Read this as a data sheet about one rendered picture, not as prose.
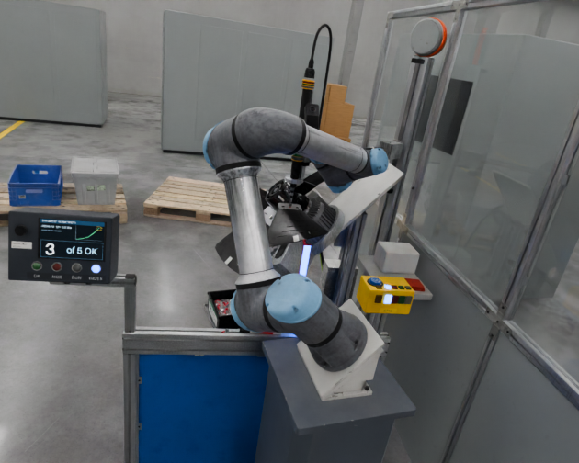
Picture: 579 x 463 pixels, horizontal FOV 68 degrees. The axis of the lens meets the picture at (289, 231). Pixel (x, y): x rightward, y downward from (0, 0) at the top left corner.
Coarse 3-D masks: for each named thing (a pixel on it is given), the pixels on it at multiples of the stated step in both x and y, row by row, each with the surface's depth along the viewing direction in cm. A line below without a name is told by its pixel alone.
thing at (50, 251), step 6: (42, 240) 115; (48, 240) 116; (54, 240) 116; (42, 246) 116; (48, 246) 116; (54, 246) 116; (60, 246) 116; (42, 252) 116; (48, 252) 116; (54, 252) 116
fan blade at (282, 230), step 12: (276, 216) 159; (288, 216) 159; (300, 216) 160; (276, 228) 153; (288, 228) 152; (300, 228) 151; (312, 228) 151; (276, 240) 148; (288, 240) 146; (300, 240) 145
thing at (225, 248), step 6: (228, 234) 178; (222, 240) 178; (228, 240) 176; (216, 246) 178; (222, 246) 176; (228, 246) 175; (234, 246) 173; (222, 252) 175; (228, 252) 174; (234, 252) 172; (222, 258) 173; (234, 258) 171; (228, 264) 171; (234, 264) 170; (234, 270) 169
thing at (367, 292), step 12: (372, 276) 148; (360, 288) 147; (372, 288) 140; (384, 288) 141; (360, 300) 146; (372, 300) 141; (372, 312) 143; (384, 312) 143; (396, 312) 144; (408, 312) 145
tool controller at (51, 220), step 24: (24, 216) 114; (48, 216) 115; (72, 216) 116; (96, 216) 118; (24, 240) 115; (72, 240) 117; (96, 240) 118; (24, 264) 116; (48, 264) 117; (72, 264) 118
